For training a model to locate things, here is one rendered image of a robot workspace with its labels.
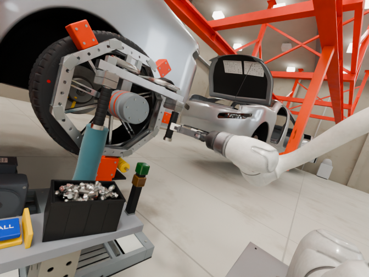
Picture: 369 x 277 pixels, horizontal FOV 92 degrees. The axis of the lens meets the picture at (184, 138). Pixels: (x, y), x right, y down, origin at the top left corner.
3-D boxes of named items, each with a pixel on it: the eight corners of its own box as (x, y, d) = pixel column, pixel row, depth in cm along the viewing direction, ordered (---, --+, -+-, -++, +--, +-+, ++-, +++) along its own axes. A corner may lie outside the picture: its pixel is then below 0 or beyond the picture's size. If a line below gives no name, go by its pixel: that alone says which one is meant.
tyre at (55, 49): (157, 113, 144) (117, 19, 105) (177, 119, 128) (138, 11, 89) (82, 167, 115) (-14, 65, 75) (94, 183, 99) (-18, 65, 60)
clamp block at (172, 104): (169, 109, 94) (172, 99, 93) (181, 112, 88) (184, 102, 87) (162, 106, 90) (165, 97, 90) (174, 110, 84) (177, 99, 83)
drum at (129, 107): (125, 118, 99) (132, 94, 97) (146, 128, 84) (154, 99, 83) (99, 112, 88) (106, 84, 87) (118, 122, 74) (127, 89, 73)
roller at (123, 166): (109, 156, 122) (111, 148, 121) (130, 174, 102) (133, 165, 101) (101, 155, 117) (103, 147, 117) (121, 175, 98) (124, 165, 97)
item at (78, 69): (82, 121, 130) (110, 89, 138) (85, 123, 125) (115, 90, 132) (35, 90, 108) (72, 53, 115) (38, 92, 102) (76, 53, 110)
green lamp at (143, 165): (142, 171, 73) (145, 162, 72) (147, 175, 70) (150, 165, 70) (134, 171, 70) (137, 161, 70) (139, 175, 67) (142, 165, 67)
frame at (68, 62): (145, 155, 115) (169, 72, 110) (151, 159, 111) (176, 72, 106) (39, 147, 75) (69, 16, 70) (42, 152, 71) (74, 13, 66)
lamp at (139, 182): (139, 182, 73) (141, 173, 73) (144, 187, 71) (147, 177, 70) (130, 183, 70) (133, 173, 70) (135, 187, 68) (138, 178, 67)
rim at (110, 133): (146, 110, 136) (112, 38, 106) (165, 116, 120) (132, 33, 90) (85, 151, 114) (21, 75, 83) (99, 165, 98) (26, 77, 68)
